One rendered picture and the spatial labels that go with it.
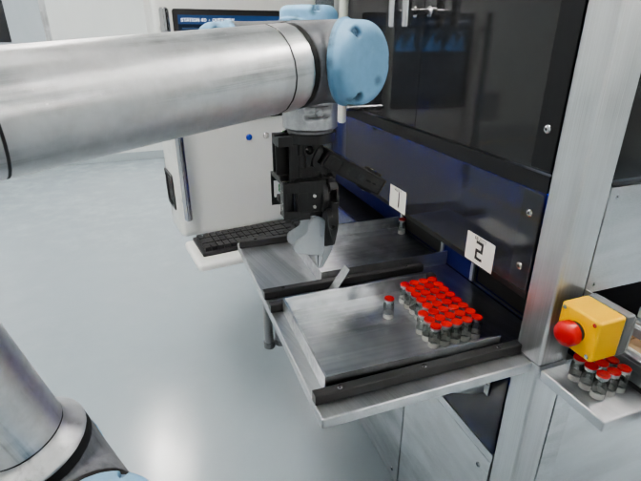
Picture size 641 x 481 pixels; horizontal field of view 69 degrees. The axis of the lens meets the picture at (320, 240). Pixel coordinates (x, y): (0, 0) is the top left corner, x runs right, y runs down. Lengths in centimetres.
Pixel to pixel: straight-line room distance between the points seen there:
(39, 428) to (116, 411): 165
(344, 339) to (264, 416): 116
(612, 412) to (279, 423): 137
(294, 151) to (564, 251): 45
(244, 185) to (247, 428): 96
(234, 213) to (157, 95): 129
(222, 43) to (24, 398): 37
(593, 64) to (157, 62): 60
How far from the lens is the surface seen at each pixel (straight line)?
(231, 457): 191
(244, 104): 38
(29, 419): 55
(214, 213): 160
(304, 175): 66
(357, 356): 88
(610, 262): 92
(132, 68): 34
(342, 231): 136
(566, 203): 81
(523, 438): 104
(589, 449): 124
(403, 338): 93
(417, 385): 83
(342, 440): 194
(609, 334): 83
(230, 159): 156
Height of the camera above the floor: 142
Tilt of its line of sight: 24 degrees down
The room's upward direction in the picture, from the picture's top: straight up
